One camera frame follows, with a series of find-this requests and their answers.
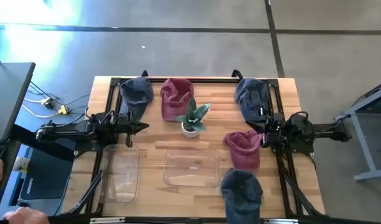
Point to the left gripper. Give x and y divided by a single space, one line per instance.
123 126

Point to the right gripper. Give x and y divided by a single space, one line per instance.
272 127

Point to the maroon baseball cap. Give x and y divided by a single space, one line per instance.
244 152
176 99

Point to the blue denim baseball cap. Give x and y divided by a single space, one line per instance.
135 93
241 196
250 93

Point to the clear plastic bin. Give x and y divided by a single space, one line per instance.
192 169
120 174

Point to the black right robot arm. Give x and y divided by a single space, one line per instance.
327 130

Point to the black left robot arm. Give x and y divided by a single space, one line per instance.
72 129

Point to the potted plant white pot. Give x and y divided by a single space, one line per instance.
190 130

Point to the yellow plug connector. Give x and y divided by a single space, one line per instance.
63 109

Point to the black white power plug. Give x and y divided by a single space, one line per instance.
48 102

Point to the black stand beam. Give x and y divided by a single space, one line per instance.
44 141

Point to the black mat white lettering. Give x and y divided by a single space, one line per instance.
44 177

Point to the grey side desk top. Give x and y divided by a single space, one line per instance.
10 99

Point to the black side desk panel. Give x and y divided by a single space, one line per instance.
10 186

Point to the black frame hook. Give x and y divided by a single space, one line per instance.
144 74
237 74

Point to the black aluminium table frame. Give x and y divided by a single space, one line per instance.
209 80

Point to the silver metal bracket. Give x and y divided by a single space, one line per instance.
107 220
280 221

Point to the grey metal table frame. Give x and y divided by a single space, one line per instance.
363 146

